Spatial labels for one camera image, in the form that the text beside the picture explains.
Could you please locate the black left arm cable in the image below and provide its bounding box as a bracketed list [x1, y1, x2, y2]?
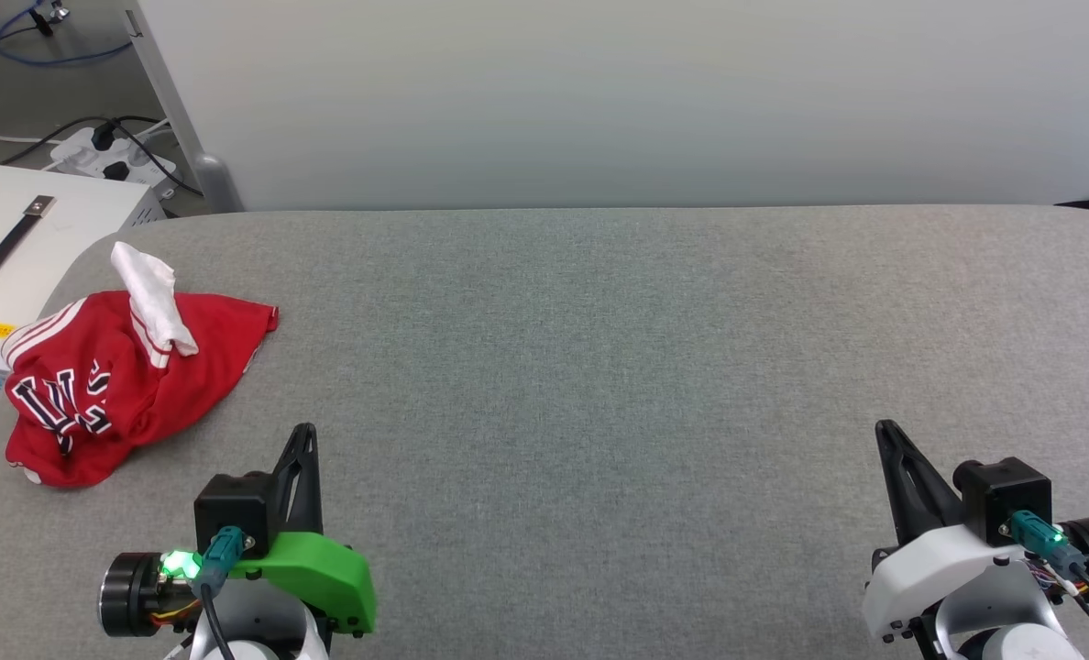
[198, 587, 236, 660]

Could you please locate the blue cable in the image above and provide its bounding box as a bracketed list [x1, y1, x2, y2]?
[0, 0, 133, 67]

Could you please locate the white equipment box with handle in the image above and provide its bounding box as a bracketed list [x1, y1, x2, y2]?
[0, 165, 168, 415]

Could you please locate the teal left camera connector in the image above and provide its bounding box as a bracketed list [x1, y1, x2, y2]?
[198, 525, 257, 597]

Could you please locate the teal camera connector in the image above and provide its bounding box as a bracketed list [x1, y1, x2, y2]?
[198, 525, 257, 597]
[1007, 511, 1086, 578]

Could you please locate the black power plug cable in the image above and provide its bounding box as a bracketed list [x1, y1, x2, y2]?
[104, 119, 204, 198]
[0, 115, 165, 175]

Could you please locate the grey metal partition post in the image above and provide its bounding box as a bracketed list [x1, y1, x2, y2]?
[125, 9, 245, 214]

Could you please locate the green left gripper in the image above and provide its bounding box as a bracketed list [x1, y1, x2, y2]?
[98, 423, 379, 638]

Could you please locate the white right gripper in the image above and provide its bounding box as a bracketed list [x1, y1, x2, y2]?
[861, 420, 1089, 643]

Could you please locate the white partition panel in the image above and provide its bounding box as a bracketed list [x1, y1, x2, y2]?
[137, 0, 1089, 212]

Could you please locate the red and white basketball jersey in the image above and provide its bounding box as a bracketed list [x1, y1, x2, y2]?
[4, 241, 280, 488]

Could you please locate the teal right camera connector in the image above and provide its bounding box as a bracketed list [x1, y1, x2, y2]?
[1007, 511, 1086, 578]

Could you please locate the white power strip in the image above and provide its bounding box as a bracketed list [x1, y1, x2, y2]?
[47, 126, 179, 198]

